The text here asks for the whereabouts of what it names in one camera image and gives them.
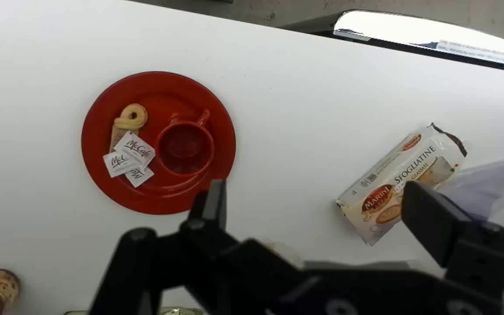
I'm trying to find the white Sfogliatine biscuit package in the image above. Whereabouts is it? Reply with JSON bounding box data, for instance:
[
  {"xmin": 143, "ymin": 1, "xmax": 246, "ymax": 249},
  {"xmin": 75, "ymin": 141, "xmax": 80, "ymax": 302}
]
[{"xmin": 334, "ymin": 122, "xmax": 469, "ymax": 246}]

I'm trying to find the red round plate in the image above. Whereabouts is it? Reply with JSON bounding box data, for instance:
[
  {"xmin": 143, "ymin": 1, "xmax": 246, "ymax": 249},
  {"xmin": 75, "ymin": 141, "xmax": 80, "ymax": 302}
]
[{"xmin": 80, "ymin": 69, "xmax": 238, "ymax": 216}]

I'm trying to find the large white printed sugar packet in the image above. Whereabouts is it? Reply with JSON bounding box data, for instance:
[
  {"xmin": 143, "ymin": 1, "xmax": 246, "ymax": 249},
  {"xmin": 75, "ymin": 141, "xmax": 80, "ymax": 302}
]
[{"xmin": 113, "ymin": 130, "xmax": 157, "ymax": 167}]

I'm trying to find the ring-shaped beige cookie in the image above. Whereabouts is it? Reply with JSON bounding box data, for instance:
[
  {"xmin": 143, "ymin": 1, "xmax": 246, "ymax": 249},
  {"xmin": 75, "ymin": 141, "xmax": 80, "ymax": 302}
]
[{"xmin": 112, "ymin": 102, "xmax": 150, "ymax": 132}]

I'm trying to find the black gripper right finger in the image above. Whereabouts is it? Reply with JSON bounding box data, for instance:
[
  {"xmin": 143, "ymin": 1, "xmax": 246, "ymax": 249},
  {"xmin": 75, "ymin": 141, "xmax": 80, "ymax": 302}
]
[{"xmin": 400, "ymin": 179, "xmax": 488, "ymax": 269}]

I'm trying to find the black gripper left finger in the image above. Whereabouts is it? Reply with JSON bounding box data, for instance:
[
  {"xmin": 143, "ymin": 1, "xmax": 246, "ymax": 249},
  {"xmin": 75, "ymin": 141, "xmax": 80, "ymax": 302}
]
[{"xmin": 187, "ymin": 178, "xmax": 231, "ymax": 234}]

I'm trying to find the red cup with handle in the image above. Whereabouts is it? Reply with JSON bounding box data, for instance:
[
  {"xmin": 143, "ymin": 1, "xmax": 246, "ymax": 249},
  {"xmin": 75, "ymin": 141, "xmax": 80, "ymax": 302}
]
[{"xmin": 154, "ymin": 108, "xmax": 217, "ymax": 178}]

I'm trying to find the small white sugar packet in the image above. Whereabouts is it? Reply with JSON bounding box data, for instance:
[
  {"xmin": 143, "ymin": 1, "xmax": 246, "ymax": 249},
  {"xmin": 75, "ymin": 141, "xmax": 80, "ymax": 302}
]
[
  {"xmin": 101, "ymin": 150, "xmax": 143, "ymax": 178},
  {"xmin": 124, "ymin": 164, "xmax": 155, "ymax": 188}
]

